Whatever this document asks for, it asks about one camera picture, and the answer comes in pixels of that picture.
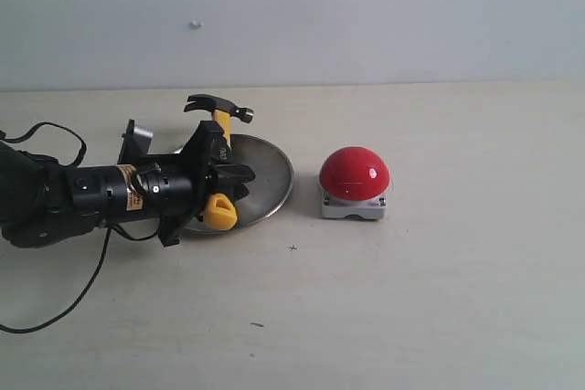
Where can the yellow black claw hammer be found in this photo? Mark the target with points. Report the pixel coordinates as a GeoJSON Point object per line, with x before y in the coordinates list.
{"type": "Point", "coordinates": [219, 212]}

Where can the small white wall peg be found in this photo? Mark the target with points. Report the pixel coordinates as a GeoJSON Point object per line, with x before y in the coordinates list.
{"type": "Point", "coordinates": [195, 24]}

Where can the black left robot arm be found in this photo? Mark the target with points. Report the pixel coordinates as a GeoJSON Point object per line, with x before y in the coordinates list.
{"type": "Point", "coordinates": [44, 201]}

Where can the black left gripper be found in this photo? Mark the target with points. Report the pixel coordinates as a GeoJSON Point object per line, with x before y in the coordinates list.
{"type": "Point", "coordinates": [174, 185]}

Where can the red dome push button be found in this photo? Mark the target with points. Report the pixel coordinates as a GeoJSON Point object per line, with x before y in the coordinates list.
{"type": "Point", "coordinates": [354, 181]}

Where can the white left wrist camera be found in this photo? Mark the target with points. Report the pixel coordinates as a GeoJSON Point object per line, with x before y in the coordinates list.
{"type": "Point", "coordinates": [136, 141]}

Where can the round steel plate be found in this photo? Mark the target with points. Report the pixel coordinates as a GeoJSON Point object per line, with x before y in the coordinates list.
{"type": "Point", "coordinates": [273, 183]}

